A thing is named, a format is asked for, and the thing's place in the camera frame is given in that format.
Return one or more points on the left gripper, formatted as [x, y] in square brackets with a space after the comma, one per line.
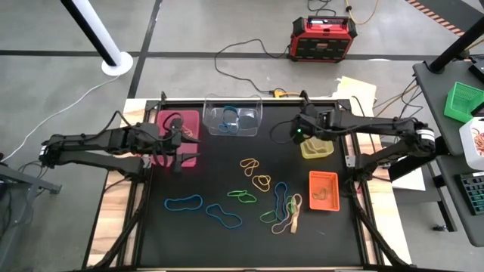
[162, 143]

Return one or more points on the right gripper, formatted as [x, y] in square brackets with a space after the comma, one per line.
[310, 122]

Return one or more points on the yellow rubber band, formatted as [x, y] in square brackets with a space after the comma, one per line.
[241, 163]
[253, 181]
[191, 132]
[307, 145]

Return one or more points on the blue rubber band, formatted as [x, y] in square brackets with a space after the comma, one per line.
[281, 183]
[227, 132]
[230, 107]
[206, 210]
[165, 204]

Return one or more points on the tan rubber band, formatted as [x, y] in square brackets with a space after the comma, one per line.
[294, 226]
[321, 193]
[273, 228]

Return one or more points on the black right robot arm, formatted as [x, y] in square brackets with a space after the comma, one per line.
[382, 126]

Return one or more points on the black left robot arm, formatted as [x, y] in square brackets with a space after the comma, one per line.
[87, 141]

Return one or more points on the green rubber band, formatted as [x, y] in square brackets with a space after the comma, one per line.
[291, 206]
[242, 195]
[260, 217]

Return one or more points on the orange rubber bands bundle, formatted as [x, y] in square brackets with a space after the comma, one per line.
[479, 141]

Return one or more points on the pink plastic basket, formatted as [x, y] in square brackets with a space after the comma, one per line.
[191, 117]

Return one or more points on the yellow plastic basket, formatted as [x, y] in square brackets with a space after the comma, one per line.
[329, 151]

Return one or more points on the yellow power plug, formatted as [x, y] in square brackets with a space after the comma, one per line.
[280, 92]

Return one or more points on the beige paper sheets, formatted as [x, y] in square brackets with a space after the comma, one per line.
[359, 92]

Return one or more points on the clear plastic basket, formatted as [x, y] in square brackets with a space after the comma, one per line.
[249, 113]

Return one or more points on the orange plastic basket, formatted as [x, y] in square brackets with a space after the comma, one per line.
[332, 181]

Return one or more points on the red portable power station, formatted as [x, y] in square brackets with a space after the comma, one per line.
[321, 41]

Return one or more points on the white board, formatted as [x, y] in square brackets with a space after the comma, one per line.
[410, 181]

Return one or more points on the grey side table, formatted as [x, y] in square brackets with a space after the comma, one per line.
[435, 94]

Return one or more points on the white floor stand pole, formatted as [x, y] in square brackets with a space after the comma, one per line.
[98, 34]

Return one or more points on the green plastic basket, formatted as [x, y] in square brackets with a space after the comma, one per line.
[463, 100]

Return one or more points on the white plastic container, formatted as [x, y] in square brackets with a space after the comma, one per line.
[467, 147]

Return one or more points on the black stand pole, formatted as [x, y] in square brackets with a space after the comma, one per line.
[457, 43]

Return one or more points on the black keyboard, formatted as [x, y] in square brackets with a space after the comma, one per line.
[472, 192]

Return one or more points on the grey metal table leg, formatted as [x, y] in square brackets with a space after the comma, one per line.
[19, 211]

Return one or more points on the silver metal bracket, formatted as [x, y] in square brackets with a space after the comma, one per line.
[349, 161]

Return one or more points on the black aluminium rig frame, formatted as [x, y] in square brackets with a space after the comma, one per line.
[246, 102]

